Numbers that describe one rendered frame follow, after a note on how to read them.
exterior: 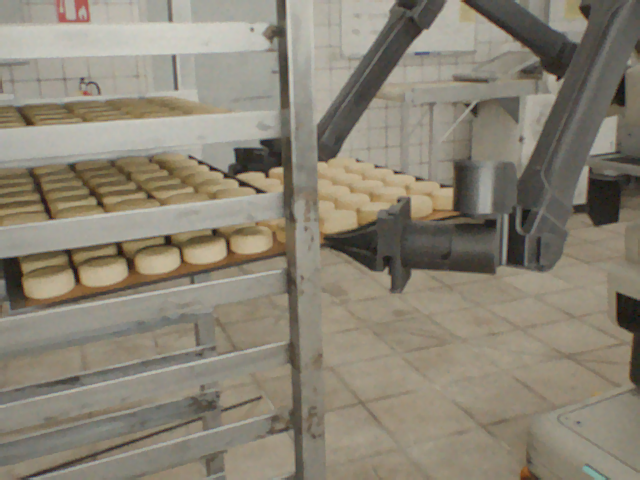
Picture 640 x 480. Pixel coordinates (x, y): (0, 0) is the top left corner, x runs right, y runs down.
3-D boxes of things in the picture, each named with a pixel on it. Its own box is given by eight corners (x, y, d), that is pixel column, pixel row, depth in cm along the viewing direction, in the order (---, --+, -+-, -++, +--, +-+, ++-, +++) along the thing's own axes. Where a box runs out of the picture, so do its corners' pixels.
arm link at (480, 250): (503, 278, 73) (507, 271, 78) (506, 214, 72) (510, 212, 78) (439, 274, 75) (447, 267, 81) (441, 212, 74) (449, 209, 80)
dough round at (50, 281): (84, 282, 74) (81, 264, 73) (57, 300, 69) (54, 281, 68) (44, 281, 75) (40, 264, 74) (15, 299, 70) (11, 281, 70)
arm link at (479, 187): (563, 264, 77) (506, 255, 85) (569, 162, 76) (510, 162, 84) (487, 270, 71) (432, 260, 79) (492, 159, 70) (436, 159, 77)
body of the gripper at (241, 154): (230, 148, 121) (248, 141, 127) (235, 203, 124) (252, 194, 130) (264, 149, 119) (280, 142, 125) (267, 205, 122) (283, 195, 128)
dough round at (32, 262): (61, 262, 81) (57, 246, 80) (76, 271, 77) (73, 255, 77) (17, 273, 78) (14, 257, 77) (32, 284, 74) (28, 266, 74)
